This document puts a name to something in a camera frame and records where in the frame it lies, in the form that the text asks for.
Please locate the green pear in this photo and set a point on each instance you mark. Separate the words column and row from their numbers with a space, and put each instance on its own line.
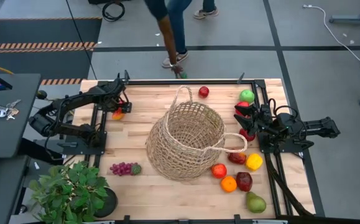
column 255, row 203

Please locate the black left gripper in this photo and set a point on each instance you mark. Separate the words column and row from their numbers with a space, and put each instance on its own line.
column 114, row 93

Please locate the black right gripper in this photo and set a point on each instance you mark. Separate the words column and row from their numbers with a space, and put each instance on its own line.
column 263, row 119

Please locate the black round knob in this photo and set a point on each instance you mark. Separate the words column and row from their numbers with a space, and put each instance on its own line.
column 41, row 94

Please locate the dark red apple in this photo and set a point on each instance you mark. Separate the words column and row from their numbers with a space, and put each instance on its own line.
column 237, row 158

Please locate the small red apple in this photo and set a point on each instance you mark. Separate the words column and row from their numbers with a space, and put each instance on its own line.
column 203, row 92

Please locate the purple grape bunch with leaf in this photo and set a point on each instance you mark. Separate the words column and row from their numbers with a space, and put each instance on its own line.
column 122, row 169

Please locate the black plant pot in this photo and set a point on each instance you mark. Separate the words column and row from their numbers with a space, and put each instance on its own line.
column 109, row 203

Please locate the black mat with hazard stripes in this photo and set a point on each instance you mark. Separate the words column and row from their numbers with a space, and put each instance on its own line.
column 43, row 31

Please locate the red tomato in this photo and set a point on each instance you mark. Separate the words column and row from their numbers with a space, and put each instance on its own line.
column 219, row 170

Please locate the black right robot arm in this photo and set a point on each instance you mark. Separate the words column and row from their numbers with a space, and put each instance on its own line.
column 316, row 126

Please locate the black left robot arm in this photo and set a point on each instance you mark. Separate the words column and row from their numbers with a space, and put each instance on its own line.
column 74, row 101

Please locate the grey desk leg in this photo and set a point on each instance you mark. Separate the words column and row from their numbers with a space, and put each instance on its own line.
column 350, row 20

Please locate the person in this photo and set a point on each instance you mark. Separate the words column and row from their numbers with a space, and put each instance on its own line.
column 175, row 18

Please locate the black desk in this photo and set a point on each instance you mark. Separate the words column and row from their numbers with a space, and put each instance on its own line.
column 11, row 130

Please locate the dark maroon apple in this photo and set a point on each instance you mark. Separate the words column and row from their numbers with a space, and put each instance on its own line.
column 244, row 181

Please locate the green apple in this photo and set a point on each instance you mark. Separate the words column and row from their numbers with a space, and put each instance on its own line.
column 247, row 96

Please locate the small orange-red fruit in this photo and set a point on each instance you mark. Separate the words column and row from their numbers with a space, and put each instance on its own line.
column 117, row 115

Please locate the green leafy plant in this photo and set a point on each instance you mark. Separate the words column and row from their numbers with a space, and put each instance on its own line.
column 67, row 189

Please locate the dark red pomegranate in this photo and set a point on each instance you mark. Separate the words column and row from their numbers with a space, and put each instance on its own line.
column 248, row 137

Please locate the yellow bell pepper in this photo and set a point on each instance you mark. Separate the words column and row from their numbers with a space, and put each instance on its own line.
column 254, row 161

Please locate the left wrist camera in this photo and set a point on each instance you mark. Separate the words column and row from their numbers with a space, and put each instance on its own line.
column 127, row 107

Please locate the orange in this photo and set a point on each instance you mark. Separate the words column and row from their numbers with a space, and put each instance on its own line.
column 228, row 183

